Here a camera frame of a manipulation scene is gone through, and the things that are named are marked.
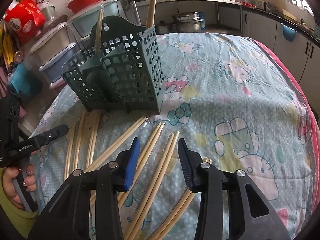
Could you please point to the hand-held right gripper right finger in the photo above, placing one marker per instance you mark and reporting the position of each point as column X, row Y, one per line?
column 186, row 165

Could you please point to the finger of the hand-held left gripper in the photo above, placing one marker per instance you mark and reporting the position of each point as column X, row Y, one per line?
column 42, row 138

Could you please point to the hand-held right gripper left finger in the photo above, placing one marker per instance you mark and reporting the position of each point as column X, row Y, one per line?
column 132, row 162

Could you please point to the pile of chopsticks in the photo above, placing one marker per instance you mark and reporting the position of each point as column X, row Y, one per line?
column 153, row 141

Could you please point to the green plastic utensil holder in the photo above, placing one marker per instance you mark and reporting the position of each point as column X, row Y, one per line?
column 125, row 80

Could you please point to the bamboo chopstick pair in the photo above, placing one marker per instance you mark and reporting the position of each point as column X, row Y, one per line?
column 150, row 10
column 98, row 30

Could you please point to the person's left forearm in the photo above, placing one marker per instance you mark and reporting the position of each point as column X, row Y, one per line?
column 12, row 225

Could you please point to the person's left hand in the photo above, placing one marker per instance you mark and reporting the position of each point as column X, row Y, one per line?
column 10, row 185

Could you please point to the blue bag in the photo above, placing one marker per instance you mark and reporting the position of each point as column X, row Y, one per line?
column 23, row 80

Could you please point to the yellow cloths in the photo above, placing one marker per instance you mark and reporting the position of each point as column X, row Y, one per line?
column 6, row 45

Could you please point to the printed cartoon blanket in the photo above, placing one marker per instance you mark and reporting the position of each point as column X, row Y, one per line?
column 225, row 92

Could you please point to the drawer tower with beige drawer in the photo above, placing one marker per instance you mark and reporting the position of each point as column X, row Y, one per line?
column 50, row 45

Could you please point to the red shopping bag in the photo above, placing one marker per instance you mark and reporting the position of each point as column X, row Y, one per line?
column 25, row 17

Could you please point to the wicker basket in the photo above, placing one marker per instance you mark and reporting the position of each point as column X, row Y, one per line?
column 57, row 21

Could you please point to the grey cup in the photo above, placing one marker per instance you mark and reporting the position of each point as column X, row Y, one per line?
column 47, row 12

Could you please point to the small steel pot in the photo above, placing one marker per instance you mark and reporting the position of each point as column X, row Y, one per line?
column 163, row 27

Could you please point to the blue canister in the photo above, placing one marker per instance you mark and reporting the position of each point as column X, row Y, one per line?
column 202, row 24

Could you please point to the red plastic basin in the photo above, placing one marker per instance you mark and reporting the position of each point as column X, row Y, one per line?
column 85, row 3

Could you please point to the stacked steel pots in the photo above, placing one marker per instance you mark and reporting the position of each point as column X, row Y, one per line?
column 187, row 21

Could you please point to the drawer tower with mint drawer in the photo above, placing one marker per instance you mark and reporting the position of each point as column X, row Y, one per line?
column 112, row 7

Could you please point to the white kitchen cabinets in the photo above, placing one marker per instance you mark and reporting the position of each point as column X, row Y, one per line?
column 262, row 30

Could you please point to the metal kitchen shelf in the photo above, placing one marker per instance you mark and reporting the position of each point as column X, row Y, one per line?
column 212, row 2

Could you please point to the blue hanging bin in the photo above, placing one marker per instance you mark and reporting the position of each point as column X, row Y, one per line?
column 289, row 33

